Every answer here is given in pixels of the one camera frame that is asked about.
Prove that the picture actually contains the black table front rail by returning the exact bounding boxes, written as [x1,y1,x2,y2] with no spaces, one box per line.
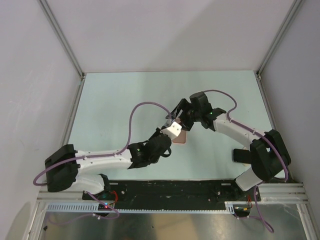
[96,180,261,210]

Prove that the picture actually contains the aluminium front frame beam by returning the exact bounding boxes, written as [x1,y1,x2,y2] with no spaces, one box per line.
[36,183,309,204]

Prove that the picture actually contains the pink phone case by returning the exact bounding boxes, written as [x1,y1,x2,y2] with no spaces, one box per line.
[172,129,187,145]

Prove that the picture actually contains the left aluminium frame post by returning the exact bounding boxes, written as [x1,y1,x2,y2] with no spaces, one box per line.
[37,0,85,79]

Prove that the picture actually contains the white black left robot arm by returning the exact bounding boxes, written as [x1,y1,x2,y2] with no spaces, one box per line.
[45,129,174,200]

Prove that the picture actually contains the right electronics board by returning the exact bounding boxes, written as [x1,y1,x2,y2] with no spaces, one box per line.
[233,195,253,219]

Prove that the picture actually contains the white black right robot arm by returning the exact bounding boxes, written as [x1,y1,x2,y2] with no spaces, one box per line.
[166,91,291,201]

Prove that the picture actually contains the aluminium frame post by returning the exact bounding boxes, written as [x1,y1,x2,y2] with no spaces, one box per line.
[37,0,85,79]
[255,0,305,79]

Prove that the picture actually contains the electronics board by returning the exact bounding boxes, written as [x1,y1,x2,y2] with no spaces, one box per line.
[98,190,119,211]
[233,195,253,219]

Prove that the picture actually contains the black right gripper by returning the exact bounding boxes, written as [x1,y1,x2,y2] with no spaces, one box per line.
[166,99,202,132]

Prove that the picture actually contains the left electronics board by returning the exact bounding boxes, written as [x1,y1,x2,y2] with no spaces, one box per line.
[98,190,119,211]

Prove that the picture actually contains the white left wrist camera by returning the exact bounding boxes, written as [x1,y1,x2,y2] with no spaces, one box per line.
[160,121,182,140]

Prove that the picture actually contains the white slotted cable duct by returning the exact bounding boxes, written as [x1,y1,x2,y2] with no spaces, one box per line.
[46,202,235,214]

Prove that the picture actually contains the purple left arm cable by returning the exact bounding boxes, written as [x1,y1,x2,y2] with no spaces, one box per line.
[33,102,173,186]

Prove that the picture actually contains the beige phone case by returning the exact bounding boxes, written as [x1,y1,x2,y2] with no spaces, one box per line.
[241,163,251,167]

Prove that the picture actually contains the right aluminium frame post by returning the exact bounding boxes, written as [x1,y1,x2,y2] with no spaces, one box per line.
[255,0,305,79]

